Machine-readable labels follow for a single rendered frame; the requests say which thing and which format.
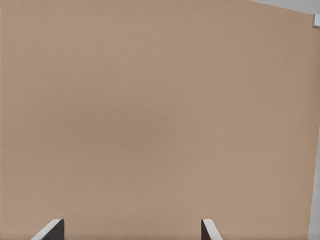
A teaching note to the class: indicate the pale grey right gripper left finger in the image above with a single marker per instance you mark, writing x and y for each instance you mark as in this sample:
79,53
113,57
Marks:
53,231

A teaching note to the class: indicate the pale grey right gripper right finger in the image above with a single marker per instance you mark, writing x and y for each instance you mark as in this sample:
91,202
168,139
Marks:
209,231

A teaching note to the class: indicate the silver frame post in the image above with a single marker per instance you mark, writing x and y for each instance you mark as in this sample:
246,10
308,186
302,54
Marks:
316,20

